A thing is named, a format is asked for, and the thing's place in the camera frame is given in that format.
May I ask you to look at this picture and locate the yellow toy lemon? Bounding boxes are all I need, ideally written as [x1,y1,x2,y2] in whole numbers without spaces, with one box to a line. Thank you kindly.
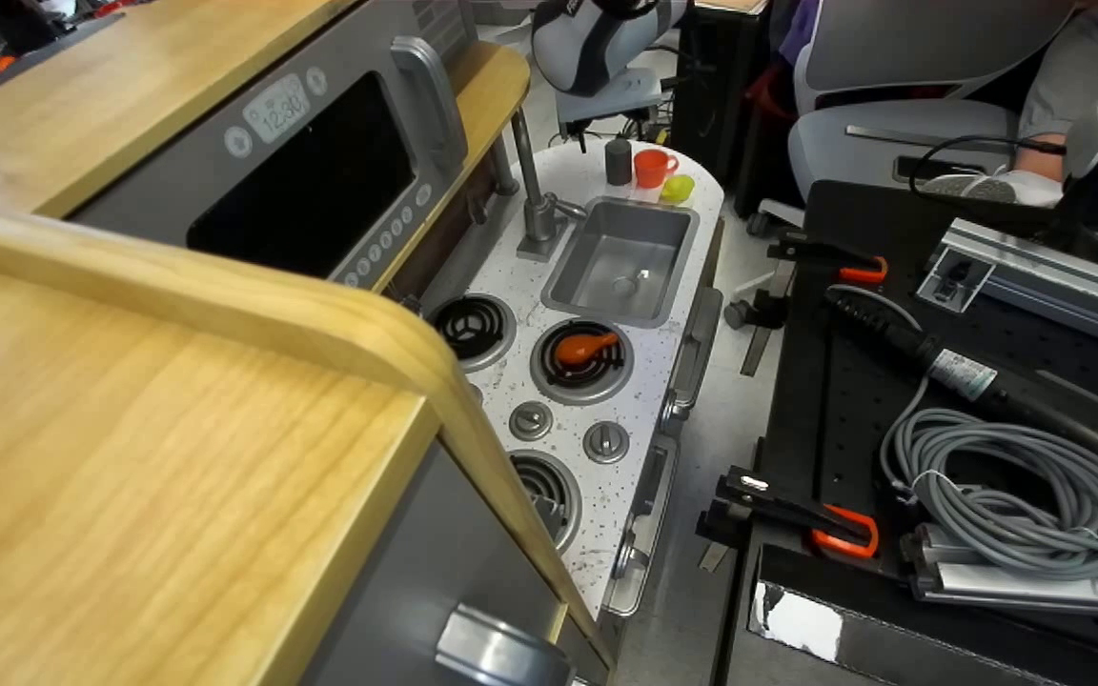
[658,174,695,207]

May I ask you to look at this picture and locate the black orange clamp far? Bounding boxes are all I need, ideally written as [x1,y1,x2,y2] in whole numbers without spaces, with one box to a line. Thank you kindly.
[753,214,886,284]

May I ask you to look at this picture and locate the orange cup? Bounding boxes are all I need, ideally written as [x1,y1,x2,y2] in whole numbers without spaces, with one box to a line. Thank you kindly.
[632,150,677,189]

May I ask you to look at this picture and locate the silver toy faucet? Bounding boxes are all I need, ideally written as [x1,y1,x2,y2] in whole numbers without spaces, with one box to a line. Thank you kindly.
[509,115,576,260]

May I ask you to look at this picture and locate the black orange clamp near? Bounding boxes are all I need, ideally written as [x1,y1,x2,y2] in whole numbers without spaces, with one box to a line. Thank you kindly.
[697,469,879,560]

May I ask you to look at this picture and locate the silver toy sink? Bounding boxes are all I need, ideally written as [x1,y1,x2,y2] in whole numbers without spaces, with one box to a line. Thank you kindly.
[539,198,697,328]

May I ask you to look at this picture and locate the grey office chair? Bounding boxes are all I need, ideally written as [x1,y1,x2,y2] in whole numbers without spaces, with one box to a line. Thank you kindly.
[786,0,1075,193]

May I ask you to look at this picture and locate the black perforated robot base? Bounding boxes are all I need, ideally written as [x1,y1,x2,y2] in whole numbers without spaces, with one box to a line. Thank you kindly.
[728,183,1098,686]

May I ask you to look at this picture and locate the seated person grey shirt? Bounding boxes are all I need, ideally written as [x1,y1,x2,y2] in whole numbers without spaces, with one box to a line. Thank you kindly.
[925,0,1098,208]

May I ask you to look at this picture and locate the black orange clamp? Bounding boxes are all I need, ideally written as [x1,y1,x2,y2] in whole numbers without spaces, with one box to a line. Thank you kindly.
[697,469,879,560]
[753,214,886,284]

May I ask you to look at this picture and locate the orange toy carrot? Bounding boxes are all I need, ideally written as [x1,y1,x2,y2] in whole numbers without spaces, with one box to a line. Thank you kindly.
[553,333,621,364]

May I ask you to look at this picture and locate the coiled grey cable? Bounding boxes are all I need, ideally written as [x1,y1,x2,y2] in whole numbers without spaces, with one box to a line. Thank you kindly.
[878,378,1098,582]

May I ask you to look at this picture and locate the toy kitchen playset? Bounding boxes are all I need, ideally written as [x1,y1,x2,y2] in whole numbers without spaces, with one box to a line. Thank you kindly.
[0,0,730,686]

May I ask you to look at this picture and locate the toy microwave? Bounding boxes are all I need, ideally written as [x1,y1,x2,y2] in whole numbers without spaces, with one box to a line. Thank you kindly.
[74,0,475,284]

